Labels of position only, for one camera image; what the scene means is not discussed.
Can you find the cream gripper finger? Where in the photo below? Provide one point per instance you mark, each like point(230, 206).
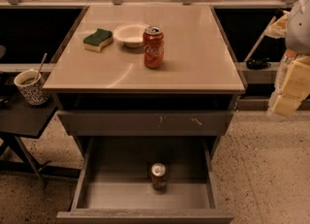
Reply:
point(281, 105)
point(296, 84)

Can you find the orange soda can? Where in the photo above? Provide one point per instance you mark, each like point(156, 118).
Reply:
point(159, 176)

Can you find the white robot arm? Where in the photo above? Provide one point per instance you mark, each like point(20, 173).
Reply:
point(294, 27)

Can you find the grey drawer cabinet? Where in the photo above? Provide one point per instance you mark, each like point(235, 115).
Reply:
point(147, 92)

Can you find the red cola can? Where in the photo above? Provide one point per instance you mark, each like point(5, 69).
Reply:
point(153, 41)

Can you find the open middle drawer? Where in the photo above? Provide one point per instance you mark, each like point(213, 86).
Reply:
point(115, 185)

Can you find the closed top drawer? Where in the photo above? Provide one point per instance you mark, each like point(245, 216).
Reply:
point(145, 123)

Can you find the black object on ledge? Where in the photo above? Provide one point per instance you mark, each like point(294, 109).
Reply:
point(258, 64)

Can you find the white leaning rod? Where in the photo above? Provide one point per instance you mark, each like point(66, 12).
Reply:
point(256, 44)

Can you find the white paper bowl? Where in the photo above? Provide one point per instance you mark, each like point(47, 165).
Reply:
point(130, 35)

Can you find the green yellow sponge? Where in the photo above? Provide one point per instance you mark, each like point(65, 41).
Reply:
point(100, 39)

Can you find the wooden stir stick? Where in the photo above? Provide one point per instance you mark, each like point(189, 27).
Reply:
point(41, 66)

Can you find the patterned paper cup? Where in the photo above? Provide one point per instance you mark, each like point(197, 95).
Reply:
point(30, 84)

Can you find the dark side table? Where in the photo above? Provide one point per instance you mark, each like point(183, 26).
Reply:
point(20, 120)

